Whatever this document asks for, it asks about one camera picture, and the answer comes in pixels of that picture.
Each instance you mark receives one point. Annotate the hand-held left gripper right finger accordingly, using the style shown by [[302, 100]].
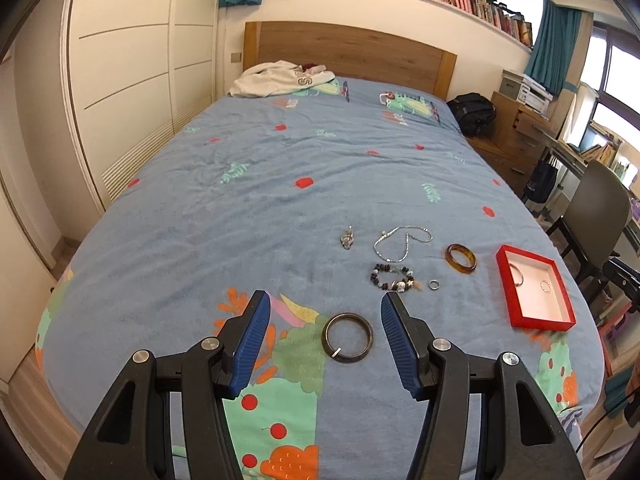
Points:
[[397, 335]]

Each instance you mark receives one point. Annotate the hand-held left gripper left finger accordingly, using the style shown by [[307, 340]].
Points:
[[252, 335]]

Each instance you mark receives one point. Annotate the dark bangle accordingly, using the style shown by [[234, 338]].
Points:
[[326, 342]]

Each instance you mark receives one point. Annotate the amber bangle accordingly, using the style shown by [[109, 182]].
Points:
[[452, 262]]

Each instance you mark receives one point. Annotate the red jewelry box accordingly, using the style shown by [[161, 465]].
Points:
[[506, 265]]

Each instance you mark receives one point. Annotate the silver pendant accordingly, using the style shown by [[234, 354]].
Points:
[[347, 242]]

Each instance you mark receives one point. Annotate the blue printed bedsheet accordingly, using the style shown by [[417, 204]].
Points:
[[260, 210]]

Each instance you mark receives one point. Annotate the dark blue hanging bag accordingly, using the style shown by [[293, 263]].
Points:
[[541, 182]]

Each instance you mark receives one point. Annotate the wooden dresser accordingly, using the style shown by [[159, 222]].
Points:
[[515, 140]]

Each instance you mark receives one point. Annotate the black backpack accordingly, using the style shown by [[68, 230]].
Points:
[[472, 112]]

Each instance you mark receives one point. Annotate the grey office chair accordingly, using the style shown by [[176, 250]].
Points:
[[597, 210]]

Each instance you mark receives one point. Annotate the desk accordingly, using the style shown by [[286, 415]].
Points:
[[575, 152]]

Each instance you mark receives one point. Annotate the white garment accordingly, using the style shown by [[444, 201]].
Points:
[[270, 80]]

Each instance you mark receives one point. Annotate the dark red cloth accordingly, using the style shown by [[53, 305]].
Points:
[[312, 66]]

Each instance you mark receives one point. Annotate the white printer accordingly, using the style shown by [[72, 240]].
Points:
[[527, 90]]

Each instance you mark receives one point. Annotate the wooden headboard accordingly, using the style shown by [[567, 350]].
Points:
[[350, 52]]

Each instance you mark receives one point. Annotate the white wardrobe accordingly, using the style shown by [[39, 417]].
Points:
[[135, 60]]

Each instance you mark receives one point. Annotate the wall switch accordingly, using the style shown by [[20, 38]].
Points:
[[235, 57]]

